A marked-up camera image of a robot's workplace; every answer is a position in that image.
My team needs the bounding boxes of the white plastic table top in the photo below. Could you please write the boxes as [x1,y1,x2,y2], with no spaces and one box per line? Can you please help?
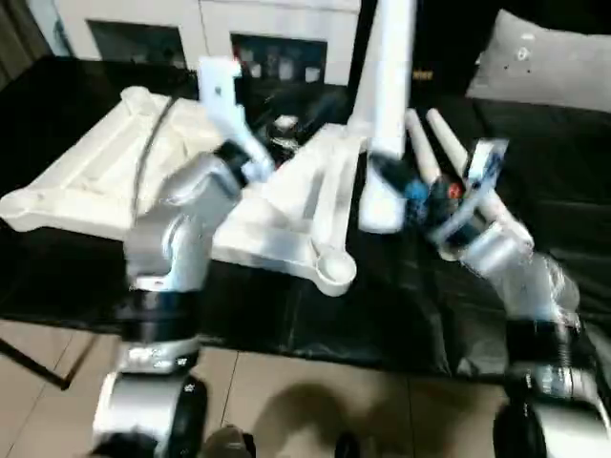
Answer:
[0,85,359,298]

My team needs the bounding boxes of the black table mat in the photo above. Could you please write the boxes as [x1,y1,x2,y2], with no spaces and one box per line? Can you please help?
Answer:
[0,54,611,384]

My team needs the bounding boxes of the black cabinet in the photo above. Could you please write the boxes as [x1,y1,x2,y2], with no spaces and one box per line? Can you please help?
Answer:
[348,0,503,97]

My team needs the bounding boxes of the white glass-door cabinet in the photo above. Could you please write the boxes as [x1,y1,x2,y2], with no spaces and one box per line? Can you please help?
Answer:
[52,0,363,88]

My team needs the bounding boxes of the grey cushion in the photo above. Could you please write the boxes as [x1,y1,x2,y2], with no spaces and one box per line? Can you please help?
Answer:
[464,9,611,115]

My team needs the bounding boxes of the grey curtain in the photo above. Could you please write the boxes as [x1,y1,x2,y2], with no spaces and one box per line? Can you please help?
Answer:
[0,0,54,93]

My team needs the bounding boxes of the dark left robot foot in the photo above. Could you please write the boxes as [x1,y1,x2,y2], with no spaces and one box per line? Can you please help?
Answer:
[203,426,260,458]

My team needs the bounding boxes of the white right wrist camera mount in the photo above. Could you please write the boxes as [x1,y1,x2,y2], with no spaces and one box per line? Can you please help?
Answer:
[426,137,508,260]

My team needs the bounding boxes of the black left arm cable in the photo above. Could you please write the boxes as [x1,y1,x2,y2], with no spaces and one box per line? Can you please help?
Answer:
[130,97,179,226]

